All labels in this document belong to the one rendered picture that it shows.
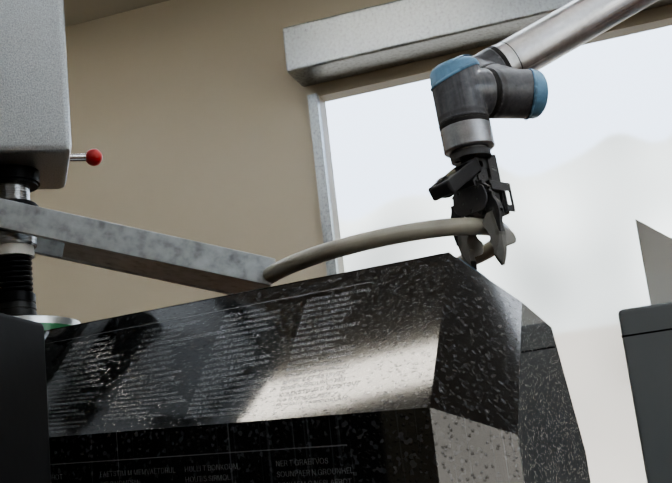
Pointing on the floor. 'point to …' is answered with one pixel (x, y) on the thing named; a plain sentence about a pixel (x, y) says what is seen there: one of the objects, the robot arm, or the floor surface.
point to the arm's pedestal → (651, 383)
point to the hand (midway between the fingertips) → (484, 262)
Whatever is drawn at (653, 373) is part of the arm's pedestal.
